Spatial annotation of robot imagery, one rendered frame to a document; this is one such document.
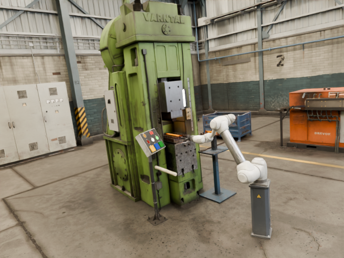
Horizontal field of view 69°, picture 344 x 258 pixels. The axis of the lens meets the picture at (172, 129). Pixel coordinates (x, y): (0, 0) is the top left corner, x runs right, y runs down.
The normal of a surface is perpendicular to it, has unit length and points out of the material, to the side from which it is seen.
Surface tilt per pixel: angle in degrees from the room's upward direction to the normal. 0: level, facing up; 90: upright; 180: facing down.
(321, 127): 90
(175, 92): 90
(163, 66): 90
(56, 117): 90
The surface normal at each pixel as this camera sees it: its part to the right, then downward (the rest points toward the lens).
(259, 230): -0.45, 0.21
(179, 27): 0.60, 0.08
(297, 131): -0.72, 0.20
